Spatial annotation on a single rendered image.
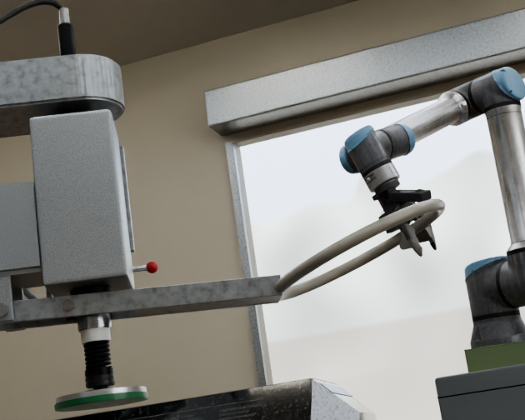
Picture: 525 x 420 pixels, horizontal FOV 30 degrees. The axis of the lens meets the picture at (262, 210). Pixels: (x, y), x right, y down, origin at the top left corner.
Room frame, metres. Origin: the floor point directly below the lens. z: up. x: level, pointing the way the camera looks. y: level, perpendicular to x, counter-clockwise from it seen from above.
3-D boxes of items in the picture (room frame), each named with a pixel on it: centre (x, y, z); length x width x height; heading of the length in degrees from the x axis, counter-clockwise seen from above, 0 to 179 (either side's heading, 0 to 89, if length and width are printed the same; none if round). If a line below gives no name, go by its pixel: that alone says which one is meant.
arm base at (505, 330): (3.11, -0.69, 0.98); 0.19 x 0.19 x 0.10
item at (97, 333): (2.32, 0.44, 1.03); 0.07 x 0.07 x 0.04
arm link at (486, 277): (3.09, -0.69, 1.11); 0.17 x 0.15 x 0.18; 40
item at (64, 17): (2.32, 0.44, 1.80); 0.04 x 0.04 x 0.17
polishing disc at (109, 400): (2.32, 0.44, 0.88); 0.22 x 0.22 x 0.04
